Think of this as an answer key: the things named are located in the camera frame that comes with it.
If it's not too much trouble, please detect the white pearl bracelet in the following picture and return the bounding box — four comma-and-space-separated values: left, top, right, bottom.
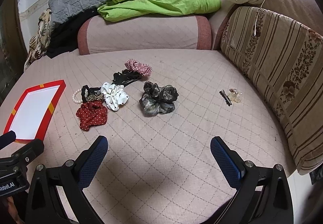
72, 88, 84, 104

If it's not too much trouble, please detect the red polka dot scrunchie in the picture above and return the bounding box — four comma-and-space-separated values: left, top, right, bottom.
76, 100, 108, 131

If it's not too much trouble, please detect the black leopard hair band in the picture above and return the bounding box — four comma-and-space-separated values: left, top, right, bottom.
81, 85, 104, 103

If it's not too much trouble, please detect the white polka dot scrunchie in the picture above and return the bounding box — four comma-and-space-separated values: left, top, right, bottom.
100, 82, 129, 111

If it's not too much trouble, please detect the black hair clips bundle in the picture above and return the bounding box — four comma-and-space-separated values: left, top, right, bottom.
112, 69, 143, 87

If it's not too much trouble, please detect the dark grey floral scrunchie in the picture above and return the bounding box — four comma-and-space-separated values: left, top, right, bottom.
139, 81, 179, 117

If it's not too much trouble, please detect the red gingham scrunchie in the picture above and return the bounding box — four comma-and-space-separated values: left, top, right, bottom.
124, 59, 152, 77

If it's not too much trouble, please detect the red shallow box tray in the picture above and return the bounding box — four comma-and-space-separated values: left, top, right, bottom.
3, 80, 66, 144

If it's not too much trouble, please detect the leaf print fabric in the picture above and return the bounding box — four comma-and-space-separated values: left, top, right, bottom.
24, 8, 51, 71

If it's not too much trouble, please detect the black hair pin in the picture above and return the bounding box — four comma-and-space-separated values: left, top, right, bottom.
219, 90, 232, 107

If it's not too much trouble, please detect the clear amber hair claw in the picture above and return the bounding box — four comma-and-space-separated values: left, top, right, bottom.
228, 88, 242, 103

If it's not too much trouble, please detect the black garment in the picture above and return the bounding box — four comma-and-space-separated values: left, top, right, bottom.
47, 7, 98, 58

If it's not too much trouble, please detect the pink quilted mattress cover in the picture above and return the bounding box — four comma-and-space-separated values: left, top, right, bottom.
1, 49, 296, 223

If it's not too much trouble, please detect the pink bolster cushion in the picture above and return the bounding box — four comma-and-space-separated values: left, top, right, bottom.
77, 15, 212, 55

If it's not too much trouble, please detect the striped floral brown cushion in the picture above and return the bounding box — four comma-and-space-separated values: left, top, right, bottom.
221, 6, 322, 175

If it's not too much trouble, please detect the brown sofa backrest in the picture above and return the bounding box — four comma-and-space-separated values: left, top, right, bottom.
209, 0, 322, 50

